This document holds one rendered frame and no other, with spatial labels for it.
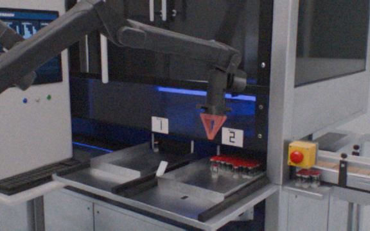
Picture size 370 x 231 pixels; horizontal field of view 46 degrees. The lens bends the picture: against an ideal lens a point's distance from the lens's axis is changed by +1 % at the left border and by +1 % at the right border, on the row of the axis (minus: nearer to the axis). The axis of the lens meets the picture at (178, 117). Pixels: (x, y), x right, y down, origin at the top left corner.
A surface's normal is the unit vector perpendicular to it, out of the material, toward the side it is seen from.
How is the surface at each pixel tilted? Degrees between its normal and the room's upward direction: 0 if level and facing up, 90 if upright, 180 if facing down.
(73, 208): 90
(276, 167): 90
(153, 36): 105
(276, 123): 90
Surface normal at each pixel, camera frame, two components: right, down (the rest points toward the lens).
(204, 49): 0.59, 0.39
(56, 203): -0.62, 0.15
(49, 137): 0.83, 0.11
